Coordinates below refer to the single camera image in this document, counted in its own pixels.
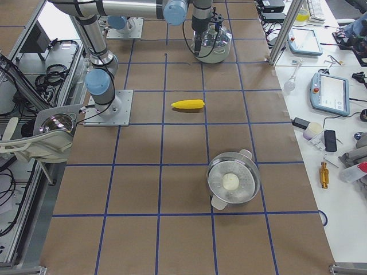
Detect yellow corn cob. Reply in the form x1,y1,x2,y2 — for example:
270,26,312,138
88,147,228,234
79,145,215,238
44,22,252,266
171,99,205,110

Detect aluminium frame post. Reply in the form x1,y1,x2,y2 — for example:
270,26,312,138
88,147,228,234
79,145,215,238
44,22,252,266
268,0,303,65

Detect far teach pendant tablet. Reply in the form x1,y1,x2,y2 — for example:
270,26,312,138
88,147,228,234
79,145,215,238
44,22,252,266
288,28,323,56

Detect black smartphone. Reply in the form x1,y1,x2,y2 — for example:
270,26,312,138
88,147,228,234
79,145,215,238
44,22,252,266
324,130,337,152

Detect white cup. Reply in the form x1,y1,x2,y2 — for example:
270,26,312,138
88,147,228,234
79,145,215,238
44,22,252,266
303,122,323,140

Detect near teach pendant tablet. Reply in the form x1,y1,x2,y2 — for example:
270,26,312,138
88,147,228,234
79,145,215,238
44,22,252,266
310,73,350,116

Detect gold metal connector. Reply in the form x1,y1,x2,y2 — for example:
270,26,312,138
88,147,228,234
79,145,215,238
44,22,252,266
319,162,329,189

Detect white light bulb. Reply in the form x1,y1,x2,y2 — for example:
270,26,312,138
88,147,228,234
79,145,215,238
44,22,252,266
283,64,301,95

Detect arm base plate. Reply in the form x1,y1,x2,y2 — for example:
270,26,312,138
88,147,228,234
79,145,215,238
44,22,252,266
82,89,133,127
107,16,144,40

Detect metal bowl on chair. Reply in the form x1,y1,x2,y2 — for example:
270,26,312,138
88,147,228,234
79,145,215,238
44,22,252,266
39,113,75,133

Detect black power adapter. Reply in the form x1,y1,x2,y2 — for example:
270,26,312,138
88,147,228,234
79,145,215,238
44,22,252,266
291,117,310,130

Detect white keyboard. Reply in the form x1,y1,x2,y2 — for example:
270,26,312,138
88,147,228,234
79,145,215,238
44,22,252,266
306,0,326,23

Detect yellow tape roll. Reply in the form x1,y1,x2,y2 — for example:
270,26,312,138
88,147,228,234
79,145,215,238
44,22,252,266
296,9,309,22

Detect glass pot lid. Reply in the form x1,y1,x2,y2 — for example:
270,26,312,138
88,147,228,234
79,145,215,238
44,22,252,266
193,23,232,58

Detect pale green electric pot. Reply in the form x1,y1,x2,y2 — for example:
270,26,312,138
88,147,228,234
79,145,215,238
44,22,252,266
193,23,232,64

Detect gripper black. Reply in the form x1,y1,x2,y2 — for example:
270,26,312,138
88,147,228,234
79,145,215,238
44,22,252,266
192,11,223,56

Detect steel steamer pot with bun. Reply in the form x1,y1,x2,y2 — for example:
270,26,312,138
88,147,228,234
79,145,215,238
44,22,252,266
206,149,261,210

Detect teach pendant tablet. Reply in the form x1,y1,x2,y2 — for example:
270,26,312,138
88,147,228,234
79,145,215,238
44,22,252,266
288,28,323,56
310,73,350,116

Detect black scissors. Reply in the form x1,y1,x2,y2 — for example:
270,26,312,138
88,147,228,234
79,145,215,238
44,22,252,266
318,68,330,74

